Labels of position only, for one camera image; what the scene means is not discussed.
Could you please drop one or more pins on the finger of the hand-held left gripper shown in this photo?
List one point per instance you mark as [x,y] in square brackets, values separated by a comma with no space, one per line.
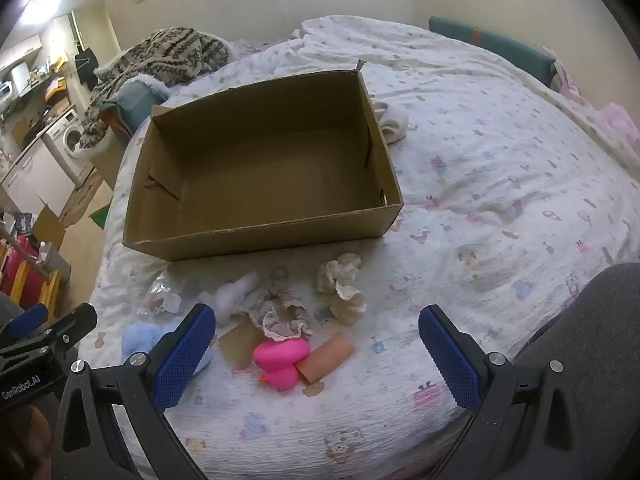
[75,321]
[25,321]

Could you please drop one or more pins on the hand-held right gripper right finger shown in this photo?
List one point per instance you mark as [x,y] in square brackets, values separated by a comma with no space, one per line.
[450,365]

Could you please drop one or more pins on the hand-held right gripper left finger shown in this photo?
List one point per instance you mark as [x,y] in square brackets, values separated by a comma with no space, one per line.
[184,360]

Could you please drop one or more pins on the light blue fluffy sock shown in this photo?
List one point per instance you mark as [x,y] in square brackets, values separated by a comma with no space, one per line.
[137,341]

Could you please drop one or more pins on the white fluffy sock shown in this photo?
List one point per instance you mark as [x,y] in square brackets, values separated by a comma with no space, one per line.
[235,292]

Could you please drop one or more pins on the beige lace scrunchie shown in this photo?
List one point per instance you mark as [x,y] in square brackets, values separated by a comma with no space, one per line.
[285,317]

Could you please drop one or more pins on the tan foam cylinder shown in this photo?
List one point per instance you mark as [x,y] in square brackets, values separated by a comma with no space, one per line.
[327,357]

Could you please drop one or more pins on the cream scrunchie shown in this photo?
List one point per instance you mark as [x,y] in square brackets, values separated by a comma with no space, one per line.
[342,287]

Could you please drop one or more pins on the brown cardboard box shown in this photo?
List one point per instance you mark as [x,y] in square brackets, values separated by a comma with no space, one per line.
[260,170]

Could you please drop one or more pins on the person's left hand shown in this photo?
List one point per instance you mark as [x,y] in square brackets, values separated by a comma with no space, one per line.
[32,435]

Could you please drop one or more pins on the brown cardboard piece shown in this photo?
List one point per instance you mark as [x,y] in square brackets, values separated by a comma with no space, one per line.
[240,345]

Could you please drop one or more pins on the clear plastic bag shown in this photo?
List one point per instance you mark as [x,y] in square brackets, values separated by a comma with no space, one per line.
[165,292]

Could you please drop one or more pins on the pink rubber duck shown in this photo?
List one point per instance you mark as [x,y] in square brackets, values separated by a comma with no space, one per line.
[280,357]

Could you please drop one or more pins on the small open cardboard box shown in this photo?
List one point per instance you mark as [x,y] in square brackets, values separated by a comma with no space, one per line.
[47,227]

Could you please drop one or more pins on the dark packet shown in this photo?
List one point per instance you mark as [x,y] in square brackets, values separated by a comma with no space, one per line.
[22,223]

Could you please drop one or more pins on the brown floor rug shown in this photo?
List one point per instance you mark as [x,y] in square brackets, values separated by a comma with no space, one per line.
[82,200]

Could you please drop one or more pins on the person's right leg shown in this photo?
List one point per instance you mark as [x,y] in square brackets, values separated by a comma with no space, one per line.
[590,350]

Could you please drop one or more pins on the white cabinet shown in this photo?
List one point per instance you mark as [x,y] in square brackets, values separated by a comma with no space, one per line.
[30,180]

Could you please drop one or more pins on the tall beige box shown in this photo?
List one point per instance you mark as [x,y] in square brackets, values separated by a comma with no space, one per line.
[107,160]

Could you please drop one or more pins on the white washing machine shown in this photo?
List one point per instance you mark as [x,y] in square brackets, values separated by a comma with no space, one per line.
[70,140]

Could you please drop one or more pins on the white printed duvet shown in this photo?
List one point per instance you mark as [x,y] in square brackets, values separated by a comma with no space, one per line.
[500,185]

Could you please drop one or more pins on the cluttered kitchen counter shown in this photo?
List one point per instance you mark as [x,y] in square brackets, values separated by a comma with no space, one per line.
[40,90]

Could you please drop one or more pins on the white folded sock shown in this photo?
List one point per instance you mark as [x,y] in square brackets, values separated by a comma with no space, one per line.
[394,121]

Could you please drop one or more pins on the black hanging cloth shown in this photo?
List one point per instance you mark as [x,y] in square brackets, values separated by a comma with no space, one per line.
[87,65]

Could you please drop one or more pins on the patterned knit blanket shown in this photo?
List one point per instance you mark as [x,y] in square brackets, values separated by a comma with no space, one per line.
[165,55]

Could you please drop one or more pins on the pink cloth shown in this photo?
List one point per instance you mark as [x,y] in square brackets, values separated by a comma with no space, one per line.
[615,122]

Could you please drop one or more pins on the teal headboard cushion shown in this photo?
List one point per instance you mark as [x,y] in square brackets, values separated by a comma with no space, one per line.
[492,47]

